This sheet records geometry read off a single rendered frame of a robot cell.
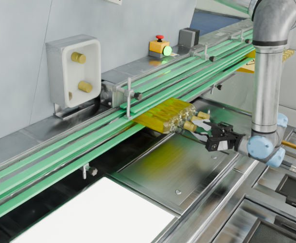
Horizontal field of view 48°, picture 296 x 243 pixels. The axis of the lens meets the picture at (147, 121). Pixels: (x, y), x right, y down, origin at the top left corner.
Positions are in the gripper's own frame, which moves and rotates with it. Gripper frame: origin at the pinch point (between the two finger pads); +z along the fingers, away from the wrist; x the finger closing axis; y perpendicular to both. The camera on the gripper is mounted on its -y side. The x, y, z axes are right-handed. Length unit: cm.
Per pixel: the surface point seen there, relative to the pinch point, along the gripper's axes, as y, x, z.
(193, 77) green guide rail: 33.6, 8.1, 19.9
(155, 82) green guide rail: -0.7, 13.6, 20.0
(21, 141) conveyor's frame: -56, 3, 33
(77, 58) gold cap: -30, 25, 35
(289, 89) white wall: 590, -162, 77
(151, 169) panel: -19.0, -13.9, 5.4
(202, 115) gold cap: 10.0, 1.4, 1.2
